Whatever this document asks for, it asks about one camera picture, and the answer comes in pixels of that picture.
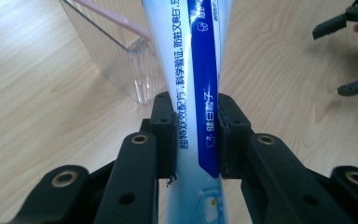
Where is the pink toothbrush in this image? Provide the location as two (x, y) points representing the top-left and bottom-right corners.
(74, 0), (154, 42)

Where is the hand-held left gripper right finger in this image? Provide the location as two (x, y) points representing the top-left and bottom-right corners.
(217, 91), (255, 180)

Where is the white and blue toothpaste tube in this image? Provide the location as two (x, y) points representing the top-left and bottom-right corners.
(141, 0), (234, 224)

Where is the clear plastic cup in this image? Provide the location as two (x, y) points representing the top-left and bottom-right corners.
(58, 0), (169, 106)

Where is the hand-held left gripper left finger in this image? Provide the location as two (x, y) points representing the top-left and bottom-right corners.
(141, 91), (178, 180)

